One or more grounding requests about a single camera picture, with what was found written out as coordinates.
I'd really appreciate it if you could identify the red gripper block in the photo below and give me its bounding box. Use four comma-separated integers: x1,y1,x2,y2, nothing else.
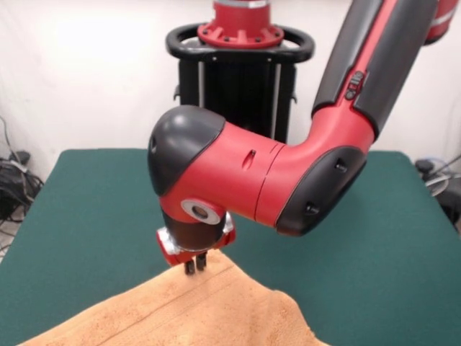
155,213,237,277

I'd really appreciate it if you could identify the tan terry towel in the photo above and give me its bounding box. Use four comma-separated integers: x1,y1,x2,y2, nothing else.
21,249,325,346

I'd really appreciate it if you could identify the dark green table cloth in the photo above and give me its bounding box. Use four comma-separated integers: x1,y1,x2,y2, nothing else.
0,149,461,346

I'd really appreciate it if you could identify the grey chair base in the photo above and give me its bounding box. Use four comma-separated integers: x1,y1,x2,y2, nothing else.
413,158,461,231

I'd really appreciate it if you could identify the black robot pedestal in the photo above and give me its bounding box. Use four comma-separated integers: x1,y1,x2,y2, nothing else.
165,23,316,148

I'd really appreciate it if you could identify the black cable tangle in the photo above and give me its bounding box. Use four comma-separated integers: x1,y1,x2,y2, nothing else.
0,115,45,224

